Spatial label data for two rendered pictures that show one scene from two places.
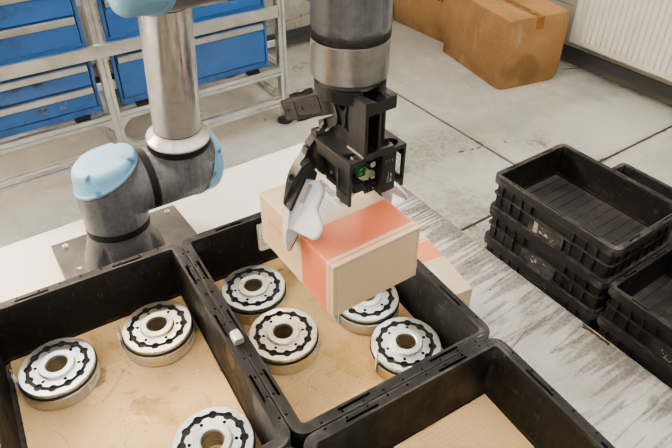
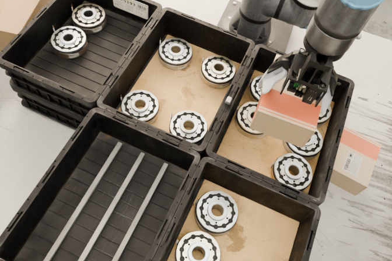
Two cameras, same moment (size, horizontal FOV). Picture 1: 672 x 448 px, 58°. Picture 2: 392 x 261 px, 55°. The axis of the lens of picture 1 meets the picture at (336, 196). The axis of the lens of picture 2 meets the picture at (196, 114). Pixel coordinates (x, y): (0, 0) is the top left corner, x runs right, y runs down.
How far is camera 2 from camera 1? 0.30 m
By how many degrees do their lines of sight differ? 37
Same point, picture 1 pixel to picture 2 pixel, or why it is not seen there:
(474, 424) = (279, 225)
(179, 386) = (203, 97)
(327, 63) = (310, 27)
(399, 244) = (298, 129)
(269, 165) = (364, 39)
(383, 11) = (347, 25)
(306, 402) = (234, 148)
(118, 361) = (196, 68)
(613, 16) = not seen: outside the picture
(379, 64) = (332, 47)
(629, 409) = not seen: outside the picture
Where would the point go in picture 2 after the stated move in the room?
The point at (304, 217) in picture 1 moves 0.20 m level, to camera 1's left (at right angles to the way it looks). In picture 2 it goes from (269, 81) to (210, 17)
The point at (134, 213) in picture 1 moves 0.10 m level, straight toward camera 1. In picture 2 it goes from (261, 13) to (247, 31)
